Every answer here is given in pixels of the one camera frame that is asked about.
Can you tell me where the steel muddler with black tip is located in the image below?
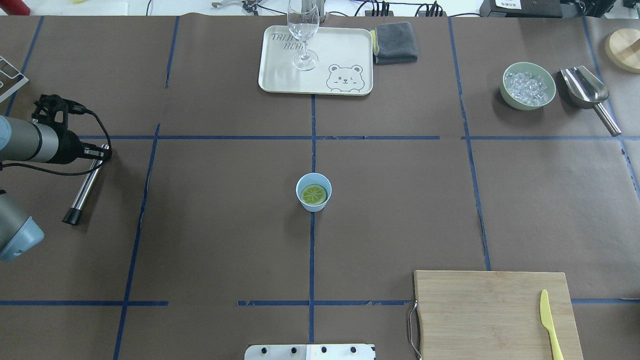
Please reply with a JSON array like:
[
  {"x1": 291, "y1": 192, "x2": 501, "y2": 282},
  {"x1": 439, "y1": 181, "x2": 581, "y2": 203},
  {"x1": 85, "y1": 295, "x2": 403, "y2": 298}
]
[{"x1": 62, "y1": 159, "x2": 103, "y2": 226}]

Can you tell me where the steel ice scoop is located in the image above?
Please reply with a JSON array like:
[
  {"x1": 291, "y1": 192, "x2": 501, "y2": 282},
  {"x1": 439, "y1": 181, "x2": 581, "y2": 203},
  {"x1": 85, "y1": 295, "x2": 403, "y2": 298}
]
[{"x1": 559, "y1": 65, "x2": 622, "y2": 137}]

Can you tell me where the yellow plastic knife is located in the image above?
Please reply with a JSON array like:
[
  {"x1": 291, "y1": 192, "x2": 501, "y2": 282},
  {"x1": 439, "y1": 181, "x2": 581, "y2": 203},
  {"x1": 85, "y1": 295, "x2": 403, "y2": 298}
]
[{"x1": 539, "y1": 289, "x2": 565, "y2": 360}]

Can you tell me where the black power strip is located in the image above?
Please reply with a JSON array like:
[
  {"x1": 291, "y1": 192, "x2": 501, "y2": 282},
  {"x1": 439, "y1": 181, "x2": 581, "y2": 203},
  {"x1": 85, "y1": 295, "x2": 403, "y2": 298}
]
[{"x1": 354, "y1": 0, "x2": 447, "y2": 18}]

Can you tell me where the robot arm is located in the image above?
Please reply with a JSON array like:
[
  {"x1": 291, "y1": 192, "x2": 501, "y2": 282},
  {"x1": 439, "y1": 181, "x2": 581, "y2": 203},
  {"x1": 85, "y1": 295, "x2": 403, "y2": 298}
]
[{"x1": 0, "y1": 95, "x2": 113, "y2": 263}]

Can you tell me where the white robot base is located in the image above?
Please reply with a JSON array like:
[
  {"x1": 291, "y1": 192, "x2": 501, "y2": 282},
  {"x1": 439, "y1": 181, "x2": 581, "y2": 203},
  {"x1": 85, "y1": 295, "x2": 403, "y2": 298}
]
[{"x1": 244, "y1": 343, "x2": 377, "y2": 360}]

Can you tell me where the light blue cup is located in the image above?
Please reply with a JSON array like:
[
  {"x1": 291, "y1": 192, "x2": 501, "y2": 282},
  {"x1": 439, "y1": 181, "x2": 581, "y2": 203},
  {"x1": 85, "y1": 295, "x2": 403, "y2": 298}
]
[{"x1": 295, "y1": 172, "x2": 333, "y2": 213}]

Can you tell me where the clear wine glass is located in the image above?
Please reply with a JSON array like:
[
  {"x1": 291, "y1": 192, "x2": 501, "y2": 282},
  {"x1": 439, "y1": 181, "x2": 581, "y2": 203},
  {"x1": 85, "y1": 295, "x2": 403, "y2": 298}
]
[{"x1": 286, "y1": 0, "x2": 320, "y2": 72}]

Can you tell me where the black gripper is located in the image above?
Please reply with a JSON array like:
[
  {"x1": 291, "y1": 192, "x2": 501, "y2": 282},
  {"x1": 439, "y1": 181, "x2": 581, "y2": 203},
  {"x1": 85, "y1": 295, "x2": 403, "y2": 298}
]
[{"x1": 33, "y1": 95, "x2": 113, "y2": 165}]

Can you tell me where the cream bear tray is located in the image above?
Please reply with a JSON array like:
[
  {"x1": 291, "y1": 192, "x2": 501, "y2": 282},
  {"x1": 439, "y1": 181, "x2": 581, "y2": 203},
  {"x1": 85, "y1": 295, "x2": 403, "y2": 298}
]
[{"x1": 258, "y1": 25, "x2": 374, "y2": 96}]

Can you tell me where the bamboo cutting board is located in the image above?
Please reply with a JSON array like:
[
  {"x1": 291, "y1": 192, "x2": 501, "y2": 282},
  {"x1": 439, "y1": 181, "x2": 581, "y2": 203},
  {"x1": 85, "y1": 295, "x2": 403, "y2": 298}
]
[{"x1": 413, "y1": 269, "x2": 584, "y2": 360}]

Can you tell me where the green bowl of ice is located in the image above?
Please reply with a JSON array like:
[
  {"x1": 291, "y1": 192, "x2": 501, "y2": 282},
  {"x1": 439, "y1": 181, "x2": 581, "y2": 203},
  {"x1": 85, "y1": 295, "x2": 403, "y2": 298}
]
[{"x1": 500, "y1": 62, "x2": 557, "y2": 111}]

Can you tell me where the red bottle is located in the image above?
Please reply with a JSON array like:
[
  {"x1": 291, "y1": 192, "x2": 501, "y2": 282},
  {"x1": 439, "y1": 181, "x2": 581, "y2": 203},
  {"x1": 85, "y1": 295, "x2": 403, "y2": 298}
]
[{"x1": 0, "y1": 0, "x2": 31, "y2": 16}]

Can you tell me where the grey folded cloth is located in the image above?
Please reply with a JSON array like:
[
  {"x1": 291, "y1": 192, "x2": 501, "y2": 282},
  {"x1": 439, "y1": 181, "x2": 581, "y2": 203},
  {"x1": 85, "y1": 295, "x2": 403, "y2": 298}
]
[{"x1": 371, "y1": 22, "x2": 419, "y2": 65}]

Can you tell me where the wooden cup tree stand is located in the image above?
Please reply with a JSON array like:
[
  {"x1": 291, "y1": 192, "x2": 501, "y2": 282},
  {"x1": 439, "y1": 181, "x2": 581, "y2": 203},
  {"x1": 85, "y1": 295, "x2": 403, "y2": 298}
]
[{"x1": 605, "y1": 28, "x2": 640, "y2": 74}]

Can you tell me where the white wire cup rack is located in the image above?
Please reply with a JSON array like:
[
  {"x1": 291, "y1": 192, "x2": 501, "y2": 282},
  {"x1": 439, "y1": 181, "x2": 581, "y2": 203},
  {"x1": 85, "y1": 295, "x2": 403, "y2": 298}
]
[{"x1": 0, "y1": 56, "x2": 29, "y2": 103}]

